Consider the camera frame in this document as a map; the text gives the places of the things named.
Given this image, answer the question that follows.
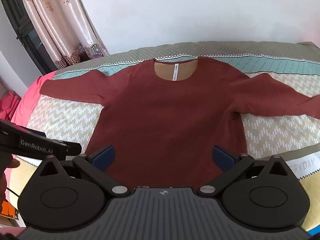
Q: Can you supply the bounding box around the dark window frame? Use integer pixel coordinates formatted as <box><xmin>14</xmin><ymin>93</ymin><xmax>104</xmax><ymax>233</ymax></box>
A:
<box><xmin>0</xmin><ymin>0</ymin><xmax>58</xmax><ymax>76</ymax></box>

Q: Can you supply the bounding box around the dark red long-sleeved sweater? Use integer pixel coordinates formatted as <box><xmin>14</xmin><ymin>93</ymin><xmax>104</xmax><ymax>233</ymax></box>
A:
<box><xmin>39</xmin><ymin>56</ymin><xmax>320</xmax><ymax>188</ymax></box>

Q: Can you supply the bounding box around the pink bed sheet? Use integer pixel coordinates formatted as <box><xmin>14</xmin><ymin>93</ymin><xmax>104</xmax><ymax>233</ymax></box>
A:
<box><xmin>10</xmin><ymin>70</ymin><xmax>57</xmax><ymax>128</ymax></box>

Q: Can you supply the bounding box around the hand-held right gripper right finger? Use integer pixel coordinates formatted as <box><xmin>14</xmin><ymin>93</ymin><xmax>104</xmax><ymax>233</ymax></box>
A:
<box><xmin>196</xmin><ymin>145</ymin><xmax>290</xmax><ymax>197</ymax></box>

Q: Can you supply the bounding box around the patterned quilted blanket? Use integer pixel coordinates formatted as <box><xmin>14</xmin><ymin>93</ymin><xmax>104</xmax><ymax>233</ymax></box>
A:
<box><xmin>5</xmin><ymin>41</ymin><xmax>320</xmax><ymax>233</ymax></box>

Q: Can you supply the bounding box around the black cable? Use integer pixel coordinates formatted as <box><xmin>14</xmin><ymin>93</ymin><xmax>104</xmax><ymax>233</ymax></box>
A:
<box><xmin>6</xmin><ymin>186</ymin><xmax>21</xmax><ymax>198</ymax></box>

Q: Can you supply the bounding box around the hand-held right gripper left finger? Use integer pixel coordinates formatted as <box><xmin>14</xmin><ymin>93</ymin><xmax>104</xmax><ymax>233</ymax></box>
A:
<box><xmin>37</xmin><ymin>145</ymin><xmax>132</xmax><ymax>197</ymax></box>

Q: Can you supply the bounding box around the person's left hand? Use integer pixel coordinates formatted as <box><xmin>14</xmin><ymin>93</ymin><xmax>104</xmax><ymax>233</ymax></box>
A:
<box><xmin>0</xmin><ymin>153</ymin><xmax>21</xmax><ymax>201</ymax></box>

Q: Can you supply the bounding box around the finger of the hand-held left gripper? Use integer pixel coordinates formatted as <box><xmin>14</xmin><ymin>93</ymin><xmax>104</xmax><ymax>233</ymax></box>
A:
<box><xmin>65</xmin><ymin>142</ymin><xmax>82</xmax><ymax>156</ymax></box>
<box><xmin>26</xmin><ymin>128</ymin><xmax>47</xmax><ymax>139</ymax></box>

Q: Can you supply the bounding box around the pink floral curtain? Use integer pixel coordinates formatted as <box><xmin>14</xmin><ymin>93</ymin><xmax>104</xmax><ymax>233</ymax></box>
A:
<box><xmin>15</xmin><ymin>0</ymin><xmax>110</xmax><ymax>68</ymax></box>

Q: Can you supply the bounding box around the red cloth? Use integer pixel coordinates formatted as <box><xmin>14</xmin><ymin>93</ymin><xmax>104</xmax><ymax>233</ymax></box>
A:
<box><xmin>0</xmin><ymin>92</ymin><xmax>21</xmax><ymax>120</ymax></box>

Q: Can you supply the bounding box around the orange box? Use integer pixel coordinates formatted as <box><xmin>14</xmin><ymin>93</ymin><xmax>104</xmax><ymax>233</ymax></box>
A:
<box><xmin>0</xmin><ymin>199</ymin><xmax>19</xmax><ymax>218</ymax></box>

